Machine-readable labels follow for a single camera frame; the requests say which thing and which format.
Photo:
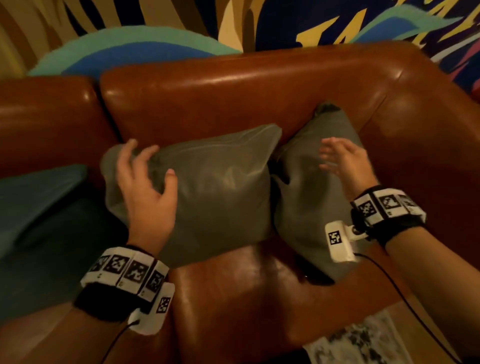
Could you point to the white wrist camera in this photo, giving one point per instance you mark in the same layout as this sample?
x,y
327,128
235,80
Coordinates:
x,y
157,311
339,243

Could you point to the person's left hand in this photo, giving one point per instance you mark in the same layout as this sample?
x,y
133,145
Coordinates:
x,y
150,210

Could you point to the grey cushion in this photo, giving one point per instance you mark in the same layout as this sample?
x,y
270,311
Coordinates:
x,y
307,210
225,195

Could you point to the person's right hand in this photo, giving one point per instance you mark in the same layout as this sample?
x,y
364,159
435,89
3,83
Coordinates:
x,y
350,168

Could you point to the teal cushion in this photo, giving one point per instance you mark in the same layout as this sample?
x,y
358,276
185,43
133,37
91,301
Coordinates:
x,y
41,195

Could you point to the person's right forearm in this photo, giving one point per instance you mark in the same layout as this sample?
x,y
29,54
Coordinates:
x,y
442,277

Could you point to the brown leather sofa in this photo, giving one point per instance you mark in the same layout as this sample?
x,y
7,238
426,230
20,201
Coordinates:
x,y
243,93

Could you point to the patterned grey rug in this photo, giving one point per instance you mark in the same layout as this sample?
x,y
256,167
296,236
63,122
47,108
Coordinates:
x,y
356,341

